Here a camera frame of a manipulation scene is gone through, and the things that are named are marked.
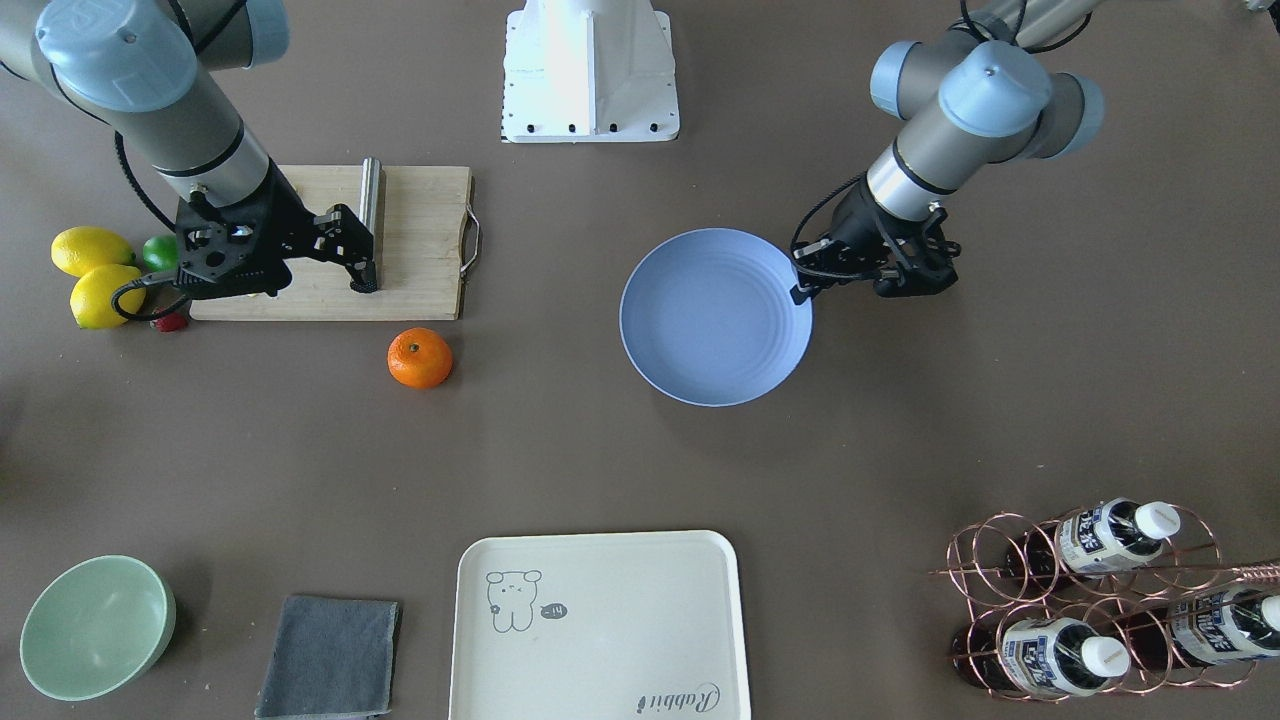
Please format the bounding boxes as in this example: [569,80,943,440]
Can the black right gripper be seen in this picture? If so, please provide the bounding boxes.
[174,160,379,300]

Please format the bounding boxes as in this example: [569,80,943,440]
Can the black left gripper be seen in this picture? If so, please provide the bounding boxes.
[788,178,961,305]

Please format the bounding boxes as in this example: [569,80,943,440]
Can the second robot arm blue caps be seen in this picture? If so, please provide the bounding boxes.
[788,1,1105,304]

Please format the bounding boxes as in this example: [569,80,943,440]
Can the robot arm with blue caps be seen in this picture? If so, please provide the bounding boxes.
[1,1,379,300]

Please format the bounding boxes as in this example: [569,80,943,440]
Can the blue plate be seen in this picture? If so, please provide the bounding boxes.
[620,228,814,407]

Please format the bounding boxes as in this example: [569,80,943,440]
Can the metal cylinder on board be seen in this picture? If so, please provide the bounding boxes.
[358,156,385,293]

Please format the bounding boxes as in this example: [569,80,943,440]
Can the wooden cutting board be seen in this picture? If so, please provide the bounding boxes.
[189,165,474,322]

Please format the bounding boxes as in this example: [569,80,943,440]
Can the orange mandarin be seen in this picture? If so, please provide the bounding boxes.
[387,327,454,389]

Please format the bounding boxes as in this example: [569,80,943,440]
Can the green lime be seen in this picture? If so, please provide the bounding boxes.
[140,234,180,273]

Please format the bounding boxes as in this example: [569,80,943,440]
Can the small red fruit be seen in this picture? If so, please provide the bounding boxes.
[150,313,189,333]

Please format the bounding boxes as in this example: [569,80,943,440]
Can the yellow lemon lower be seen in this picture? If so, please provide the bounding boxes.
[69,264,142,331]

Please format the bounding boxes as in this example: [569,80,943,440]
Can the yellow lemon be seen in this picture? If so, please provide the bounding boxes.
[50,225,134,278]
[69,264,142,331]

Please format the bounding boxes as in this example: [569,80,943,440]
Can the yellow lemon upper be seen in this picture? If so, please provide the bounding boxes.
[50,225,134,278]

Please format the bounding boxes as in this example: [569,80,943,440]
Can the bottle top in rack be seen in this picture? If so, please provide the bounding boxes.
[1000,497,1181,591]

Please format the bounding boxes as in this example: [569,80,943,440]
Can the bottle in rack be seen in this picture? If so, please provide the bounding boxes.
[1000,497,1181,591]
[1119,585,1279,670]
[950,618,1132,701]

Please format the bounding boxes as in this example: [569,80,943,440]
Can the cream tray with bear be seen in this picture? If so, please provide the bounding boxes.
[448,530,753,719]

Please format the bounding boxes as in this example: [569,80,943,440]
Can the grey folded cloth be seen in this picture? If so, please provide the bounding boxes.
[253,594,401,719]

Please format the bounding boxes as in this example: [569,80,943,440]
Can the bottle lower in rack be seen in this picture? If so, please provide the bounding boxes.
[950,618,1132,701]
[1119,585,1279,670]

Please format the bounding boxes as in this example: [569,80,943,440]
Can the green bowl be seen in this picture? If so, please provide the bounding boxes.
[20,555,177,702]

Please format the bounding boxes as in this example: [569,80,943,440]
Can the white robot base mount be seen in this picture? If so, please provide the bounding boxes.
[500,1,681,143]

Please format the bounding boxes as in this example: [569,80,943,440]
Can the copper wire bottle rack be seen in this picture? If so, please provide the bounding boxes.
[943,502,1277,702]

